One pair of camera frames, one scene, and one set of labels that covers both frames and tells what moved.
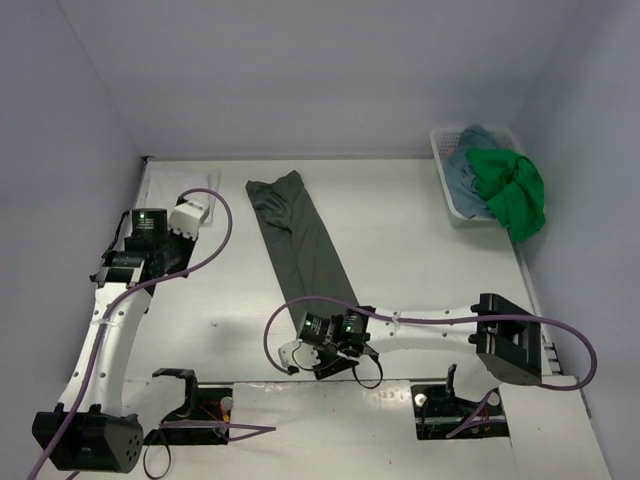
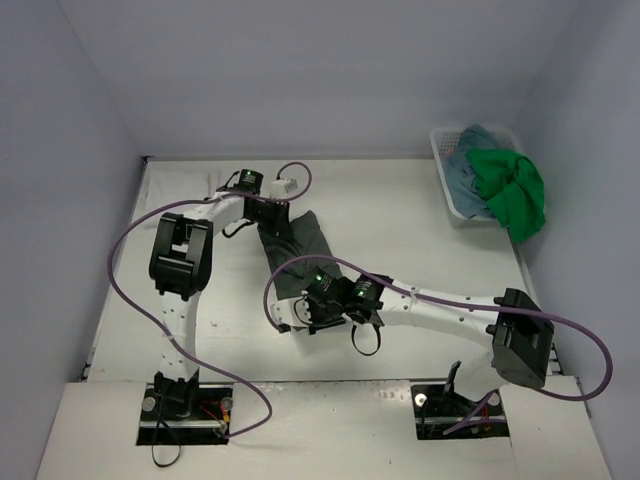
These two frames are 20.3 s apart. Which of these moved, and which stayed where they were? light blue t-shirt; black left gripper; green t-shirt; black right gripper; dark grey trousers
Moved: black right gripper; dark grey trousers; black left gripper
Stayed: green t-shirt; light blue t-shirt
